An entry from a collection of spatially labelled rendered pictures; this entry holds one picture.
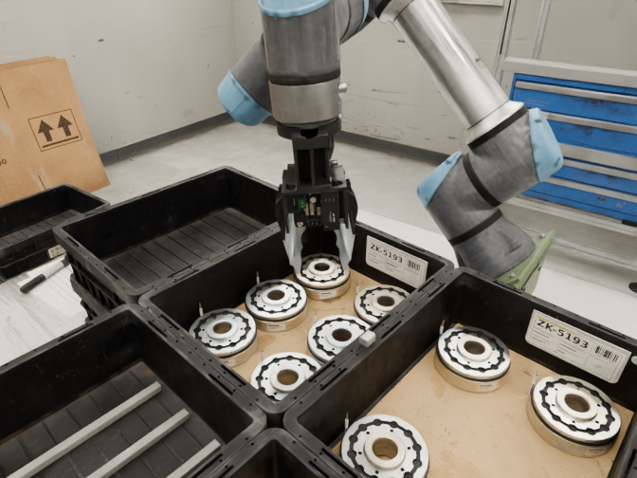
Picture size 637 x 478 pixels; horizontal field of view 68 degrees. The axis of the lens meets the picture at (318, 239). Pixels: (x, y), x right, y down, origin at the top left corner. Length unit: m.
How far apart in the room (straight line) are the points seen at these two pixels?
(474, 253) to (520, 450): 0.39
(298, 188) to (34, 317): 0.78
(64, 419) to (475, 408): 0.55
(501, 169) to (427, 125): 2.71
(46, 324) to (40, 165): 2.26
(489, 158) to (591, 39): 2.36
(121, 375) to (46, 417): 0.10
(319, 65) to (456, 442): 0.48
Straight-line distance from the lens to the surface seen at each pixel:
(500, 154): 0.89
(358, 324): 0.75
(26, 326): 1.15
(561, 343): 0.76
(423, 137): 3.62
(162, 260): 0.99
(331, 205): 0.52
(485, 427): 0.69
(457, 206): 0.92
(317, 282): 0.83
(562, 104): 2.40
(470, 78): 0.90
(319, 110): 0.49
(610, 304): 1.21
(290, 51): 0.48
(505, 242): 0.94
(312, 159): 0.49
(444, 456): 0.65
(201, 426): 0.68
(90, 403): 0.75
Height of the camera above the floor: 1.36
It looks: 32 degrees down
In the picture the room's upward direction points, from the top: straight up
